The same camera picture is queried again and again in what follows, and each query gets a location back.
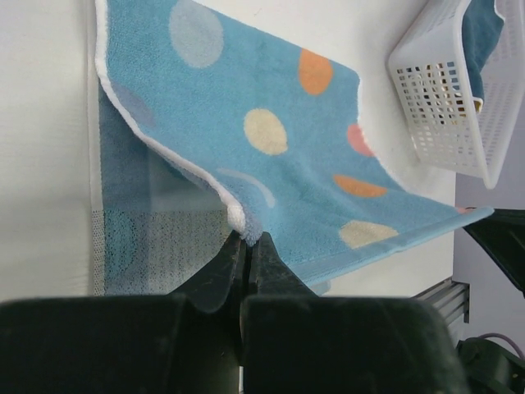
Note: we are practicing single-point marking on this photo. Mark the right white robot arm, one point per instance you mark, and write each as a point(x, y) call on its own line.
point(492, 362)

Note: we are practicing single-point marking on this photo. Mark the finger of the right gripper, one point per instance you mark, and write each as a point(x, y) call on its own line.
point(501, 235)

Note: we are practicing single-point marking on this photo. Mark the light blue patterned towel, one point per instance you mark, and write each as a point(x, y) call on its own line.
point(202, 117)

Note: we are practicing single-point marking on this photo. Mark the aluminium frame rail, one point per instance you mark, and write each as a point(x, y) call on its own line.
point(451, 299)

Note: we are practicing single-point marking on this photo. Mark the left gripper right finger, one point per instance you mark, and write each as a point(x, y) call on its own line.
point(297, 342)

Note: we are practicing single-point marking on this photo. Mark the empty white basket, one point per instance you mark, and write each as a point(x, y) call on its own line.
point(431, 79)

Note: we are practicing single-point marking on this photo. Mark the yellow grey towel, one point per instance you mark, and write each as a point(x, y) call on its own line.
point(481, 29)

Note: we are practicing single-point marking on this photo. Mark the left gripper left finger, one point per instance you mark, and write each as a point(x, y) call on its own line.
point(186, 341)

